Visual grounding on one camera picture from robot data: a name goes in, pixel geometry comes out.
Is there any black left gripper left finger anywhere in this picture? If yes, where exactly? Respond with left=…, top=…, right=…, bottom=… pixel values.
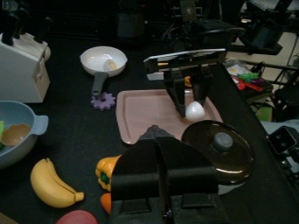
left=109, top=125, right=164, bottom=224

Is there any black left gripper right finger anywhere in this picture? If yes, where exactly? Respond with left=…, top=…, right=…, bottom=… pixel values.
left=155, top=125, right=229, bottom=224

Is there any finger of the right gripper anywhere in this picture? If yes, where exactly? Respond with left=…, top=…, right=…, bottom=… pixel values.
left=191, top=65, right=215, bottom=103
left=163, top=69, right=188, bottom=118

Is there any white toy egg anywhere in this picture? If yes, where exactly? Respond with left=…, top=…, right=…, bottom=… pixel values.
left=184, top=101, right=207, bottom=123

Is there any toy fried egg piece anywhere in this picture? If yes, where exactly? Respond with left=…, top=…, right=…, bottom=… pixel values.
left=103, top=59, right=119, bottom=72

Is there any yellow toy bell pepper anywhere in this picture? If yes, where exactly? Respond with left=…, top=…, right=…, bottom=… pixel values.
left=95, top=155, right=123, bottom=193

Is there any dark glass pot lid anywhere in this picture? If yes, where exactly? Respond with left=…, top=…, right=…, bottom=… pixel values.
left=180, top=119, right=258, bottom=186

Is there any bin of colourful toys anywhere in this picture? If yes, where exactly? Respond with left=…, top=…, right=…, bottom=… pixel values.
left=224, top=57, right=275, bottom=92

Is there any pink plastic tray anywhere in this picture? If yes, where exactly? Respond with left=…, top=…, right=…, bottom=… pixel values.
left=115, top=88, right=223, bottom=145

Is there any orange toy fruit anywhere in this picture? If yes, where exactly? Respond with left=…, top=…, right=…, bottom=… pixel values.
left=99, top=192, right=115, bottom=215

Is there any purple toy gear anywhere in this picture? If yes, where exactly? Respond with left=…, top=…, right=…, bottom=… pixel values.
left=89, top=92, right=117, bottom=112

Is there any red round toy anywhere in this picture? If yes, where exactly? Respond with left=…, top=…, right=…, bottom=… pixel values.
left=55, top=209, right=99, bottom=224

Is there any yellow toy banana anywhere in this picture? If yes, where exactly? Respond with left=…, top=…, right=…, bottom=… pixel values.
left=29, top=157, right=85, bottom=209

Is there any black box-shaped device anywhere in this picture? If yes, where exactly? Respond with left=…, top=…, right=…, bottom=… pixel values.
left=267, top=125, right=299, bottom=155

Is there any brown eggshell half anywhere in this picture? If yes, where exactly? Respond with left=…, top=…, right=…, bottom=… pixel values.
left=0, top=123, right=33, bottom=147

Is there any light blue bowl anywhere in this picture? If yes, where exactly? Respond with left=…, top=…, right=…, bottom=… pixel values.
left=0, top=100, right=51, bottom=171

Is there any white knife block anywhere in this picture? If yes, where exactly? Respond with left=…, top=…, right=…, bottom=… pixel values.
left=0, top=31, right=52, bottom=104

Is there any white pan with grey handle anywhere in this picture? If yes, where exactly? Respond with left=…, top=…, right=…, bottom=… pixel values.
left=79, top=45, right=128, bottom=97

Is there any black knife handle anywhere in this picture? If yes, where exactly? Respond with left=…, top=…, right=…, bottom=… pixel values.
left=0, top=10, right=21, bottom=46

